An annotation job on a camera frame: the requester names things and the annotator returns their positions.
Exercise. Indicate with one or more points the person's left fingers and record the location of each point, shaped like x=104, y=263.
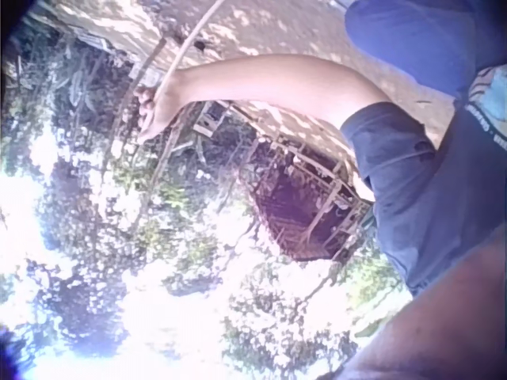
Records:
x=144, y=107

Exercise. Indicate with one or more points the thin pale stick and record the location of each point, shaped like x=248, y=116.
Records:
x=189, y=45

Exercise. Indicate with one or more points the green bushes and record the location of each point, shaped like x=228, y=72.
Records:
x=130, y=206

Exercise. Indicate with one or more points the person's legs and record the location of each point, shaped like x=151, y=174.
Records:
x=416, y=39

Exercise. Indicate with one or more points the person's left hand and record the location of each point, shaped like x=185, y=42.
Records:
x=158, y=111

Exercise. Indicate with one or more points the wooden frame structure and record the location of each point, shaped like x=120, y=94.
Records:
x=305, y=190

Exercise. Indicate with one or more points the thin dark branch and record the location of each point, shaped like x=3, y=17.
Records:
x=148, y=63

